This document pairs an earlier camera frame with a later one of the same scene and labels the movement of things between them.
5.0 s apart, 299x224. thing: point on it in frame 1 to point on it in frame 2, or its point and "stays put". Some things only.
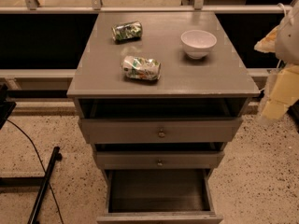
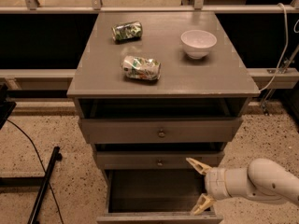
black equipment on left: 6,106 stays put
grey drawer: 159,196 stays put
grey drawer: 157,156 stays put
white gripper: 288,41 to 215,183
